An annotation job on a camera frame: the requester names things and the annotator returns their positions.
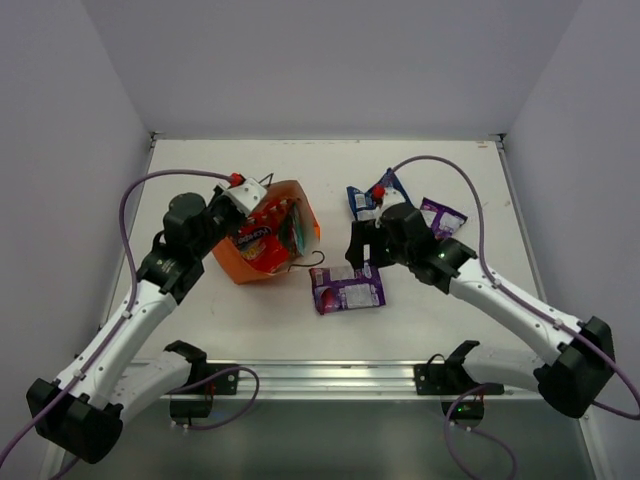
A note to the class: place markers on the large purple snack packet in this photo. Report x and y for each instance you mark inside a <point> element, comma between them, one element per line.
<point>339,289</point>

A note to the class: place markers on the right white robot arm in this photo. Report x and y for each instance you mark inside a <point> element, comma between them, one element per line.
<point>568,363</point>

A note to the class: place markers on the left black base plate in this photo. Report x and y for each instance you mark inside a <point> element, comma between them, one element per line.
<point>223,385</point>

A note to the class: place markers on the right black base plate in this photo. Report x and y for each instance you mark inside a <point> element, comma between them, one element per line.
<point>441,375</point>

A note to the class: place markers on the aluminium mounting rail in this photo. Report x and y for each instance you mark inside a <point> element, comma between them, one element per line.
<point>341,380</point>

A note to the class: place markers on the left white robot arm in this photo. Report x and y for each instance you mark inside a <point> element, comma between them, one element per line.
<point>78,410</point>

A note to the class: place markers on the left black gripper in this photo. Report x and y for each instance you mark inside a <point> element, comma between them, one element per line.
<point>232,211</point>

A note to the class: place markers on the small purple snack packet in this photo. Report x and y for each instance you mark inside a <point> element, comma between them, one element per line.
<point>443,220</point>

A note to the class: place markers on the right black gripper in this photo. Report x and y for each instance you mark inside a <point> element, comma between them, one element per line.
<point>362,234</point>

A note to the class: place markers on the orange paper bag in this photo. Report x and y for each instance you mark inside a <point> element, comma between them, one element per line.
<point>238,270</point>

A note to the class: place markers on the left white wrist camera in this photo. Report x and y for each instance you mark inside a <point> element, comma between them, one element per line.
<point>247,196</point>

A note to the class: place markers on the red snack packet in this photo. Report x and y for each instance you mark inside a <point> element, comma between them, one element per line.
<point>257,240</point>

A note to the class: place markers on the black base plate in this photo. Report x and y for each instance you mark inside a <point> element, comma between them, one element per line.
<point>441,375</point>
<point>223,385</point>

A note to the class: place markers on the blue snack packet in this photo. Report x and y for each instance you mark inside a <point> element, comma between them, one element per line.
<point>362,204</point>

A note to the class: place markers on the teal snack packet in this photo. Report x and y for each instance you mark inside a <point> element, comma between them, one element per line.
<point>291,232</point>

